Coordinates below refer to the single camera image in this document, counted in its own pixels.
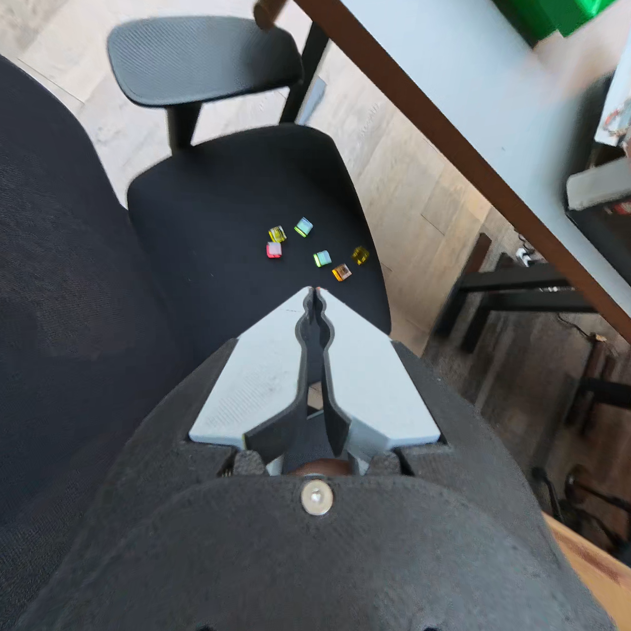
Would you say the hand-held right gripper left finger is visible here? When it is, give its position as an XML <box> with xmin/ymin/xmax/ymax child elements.
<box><xmin>189</xmin><ymin>286</ymin><xmax>316</xmax><ymax>475</ymax></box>

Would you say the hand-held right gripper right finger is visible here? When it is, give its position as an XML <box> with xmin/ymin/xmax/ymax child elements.
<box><xmin>315</xmin><ymin>287</ymin><xmax>442</xmax><ymax>471</ymax></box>

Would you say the blue-grey desk with wooden edge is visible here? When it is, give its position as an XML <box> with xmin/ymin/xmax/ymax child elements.
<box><xmin>254</xmin><ymin>0</ymin><xmax>631</xmax><ymax>345</ymax></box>

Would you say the grey patterned rug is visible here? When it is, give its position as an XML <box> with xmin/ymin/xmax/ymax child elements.
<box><xmin>424</xmin><ymin>207</ymin><xmax>631</xmax><ymax>553</ymax></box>

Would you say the black office chair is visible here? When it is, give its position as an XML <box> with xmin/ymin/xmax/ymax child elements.
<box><xmin>0</xmin><ymin>16</ymin><xmax>392</xmax><ymax>631</ymax></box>

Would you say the black flat device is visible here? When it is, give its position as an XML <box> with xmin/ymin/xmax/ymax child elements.
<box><xmin>567</xmin><ymin>199</ymin><xmax>631</xmax><ymax>277</ymax></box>

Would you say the brown wooden table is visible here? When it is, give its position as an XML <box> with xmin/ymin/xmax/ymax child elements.
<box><xmin>542</xmin><ymin>513</ymin><xmax>631</xmax><ymax>631</ymax></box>

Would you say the pale grey flat object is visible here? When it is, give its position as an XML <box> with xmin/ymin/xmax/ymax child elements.
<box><xmin>566</xmin><ymin>158</ymin><xmax>631</xmax><ymax>212</ymax></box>

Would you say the white printed box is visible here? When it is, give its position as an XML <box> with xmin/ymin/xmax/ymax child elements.
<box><xmin>594</xmin><ymin>64</ymin><xmax>631</xmax><ymax>149</ymax></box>

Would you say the green box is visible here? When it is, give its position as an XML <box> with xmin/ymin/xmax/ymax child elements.
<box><xmin>493</xmin><ymin>0</ymin><xmax>617</xmax><ymax>47</ymax></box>

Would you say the black metal table frame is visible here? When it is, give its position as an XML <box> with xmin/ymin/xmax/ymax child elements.
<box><xmin>567</xmin><ymin>340</ymin><xmax>631</xmax><ymax>434</ymax></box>
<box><xmin>434</xmin><ymin>232</ymin><xmax>599</xmax><ymax>353</ymax></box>

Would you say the black post with grey foot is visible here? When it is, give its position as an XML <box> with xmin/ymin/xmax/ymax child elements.
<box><xmin>278</xmin><ymin>22</ymin><xmax>330</xmax><ymax>125</ymax></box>

